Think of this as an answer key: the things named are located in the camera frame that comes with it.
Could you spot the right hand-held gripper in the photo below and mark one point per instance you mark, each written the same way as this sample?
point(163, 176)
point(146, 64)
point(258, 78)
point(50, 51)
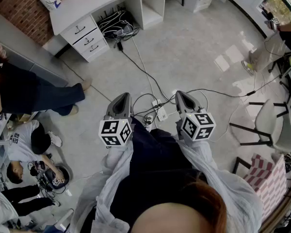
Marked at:
point(198, 126)

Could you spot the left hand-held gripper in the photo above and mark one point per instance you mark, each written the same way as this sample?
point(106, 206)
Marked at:
point(115, 132)

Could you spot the person's left forearm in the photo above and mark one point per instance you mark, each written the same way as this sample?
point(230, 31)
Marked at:
point(116, 159)

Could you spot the person's right forearm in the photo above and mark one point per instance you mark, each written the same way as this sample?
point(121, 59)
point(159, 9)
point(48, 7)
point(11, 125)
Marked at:
point(198, 152)

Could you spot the white power strip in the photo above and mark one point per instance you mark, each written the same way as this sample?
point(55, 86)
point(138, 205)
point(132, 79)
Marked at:
point(162, 113)

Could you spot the black power adapter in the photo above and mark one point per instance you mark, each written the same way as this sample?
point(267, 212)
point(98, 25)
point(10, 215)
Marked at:
point(120, 45)

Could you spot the white desk drawer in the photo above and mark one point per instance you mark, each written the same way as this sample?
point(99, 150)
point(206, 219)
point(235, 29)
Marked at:
point(88, 40)
point(80, 29)
point(95, 48)

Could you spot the person's dark trousers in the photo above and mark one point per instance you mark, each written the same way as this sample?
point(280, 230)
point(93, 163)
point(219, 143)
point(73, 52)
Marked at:
point(155, 159)

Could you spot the black backpack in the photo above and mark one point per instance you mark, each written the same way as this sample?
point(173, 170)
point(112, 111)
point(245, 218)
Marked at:
point(114, 23)

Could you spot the round grey basin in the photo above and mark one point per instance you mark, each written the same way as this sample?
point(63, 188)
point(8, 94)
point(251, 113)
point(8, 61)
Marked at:
point(65, 176)

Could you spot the grey chair black legs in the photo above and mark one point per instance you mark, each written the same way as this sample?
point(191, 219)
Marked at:
point(276, 127)

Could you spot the person's white open shirt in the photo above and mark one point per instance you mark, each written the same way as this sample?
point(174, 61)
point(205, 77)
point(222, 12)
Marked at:
point(232, 190)

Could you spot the white desk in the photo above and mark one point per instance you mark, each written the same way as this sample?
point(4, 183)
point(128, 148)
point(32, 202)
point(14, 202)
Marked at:
point(106, 1)

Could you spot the grey partition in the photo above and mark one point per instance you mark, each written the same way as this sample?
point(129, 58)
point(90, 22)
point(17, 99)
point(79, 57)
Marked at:
point(26, 57)

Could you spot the red white checkered cloth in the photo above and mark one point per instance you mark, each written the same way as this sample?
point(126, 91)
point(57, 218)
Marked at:
point(269, 178)

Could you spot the black metal frame stand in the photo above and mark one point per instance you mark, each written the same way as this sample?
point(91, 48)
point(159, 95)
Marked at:
point(289, 81)

